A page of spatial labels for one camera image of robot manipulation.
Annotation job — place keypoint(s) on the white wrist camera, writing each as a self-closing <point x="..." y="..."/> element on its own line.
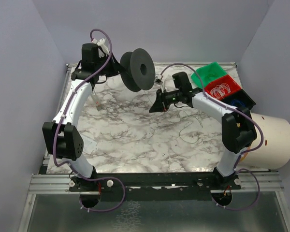
<point x="102" y="43"/>
<point x="158" y="80"/>

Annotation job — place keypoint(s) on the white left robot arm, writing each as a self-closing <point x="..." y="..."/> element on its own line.
<point x="63" y="140"/>

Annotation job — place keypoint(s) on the black plastic bin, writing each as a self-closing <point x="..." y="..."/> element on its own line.
<point x="239" y="99"/>

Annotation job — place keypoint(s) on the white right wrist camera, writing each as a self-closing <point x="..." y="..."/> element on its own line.
<point x="158" y="80"/>

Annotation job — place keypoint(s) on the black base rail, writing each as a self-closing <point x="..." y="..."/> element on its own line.
<point x="154" y="186"/>

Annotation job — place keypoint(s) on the white paper label packet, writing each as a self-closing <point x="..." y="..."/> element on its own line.
<point x="90" y="145"/>

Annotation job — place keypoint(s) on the black cable spool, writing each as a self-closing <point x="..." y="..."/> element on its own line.
<point x="139" y="70"/>

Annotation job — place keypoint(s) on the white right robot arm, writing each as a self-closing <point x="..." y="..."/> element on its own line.
<point x="238" y="130"/>

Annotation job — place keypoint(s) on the large white cylinder bucket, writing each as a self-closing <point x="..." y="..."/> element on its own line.
<point x="275" y="150"/>

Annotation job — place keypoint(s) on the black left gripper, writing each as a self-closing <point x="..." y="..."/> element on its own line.
<point x="114" y="66"/>

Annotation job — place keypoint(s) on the red plastic bin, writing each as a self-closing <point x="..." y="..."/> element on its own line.
<point x="222" y="87"/>

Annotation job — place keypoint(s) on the green plastic bin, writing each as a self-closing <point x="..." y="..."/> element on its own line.
<point x="208" y="73"/>

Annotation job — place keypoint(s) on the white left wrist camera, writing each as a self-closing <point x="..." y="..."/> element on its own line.
<point x="102" y="43"/>

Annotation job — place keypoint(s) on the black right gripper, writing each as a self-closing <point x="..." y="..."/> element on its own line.
<point x="163" y="101"/>

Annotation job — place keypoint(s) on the aluminium frame rail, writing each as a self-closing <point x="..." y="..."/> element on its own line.
<point x="31" y="198"/>

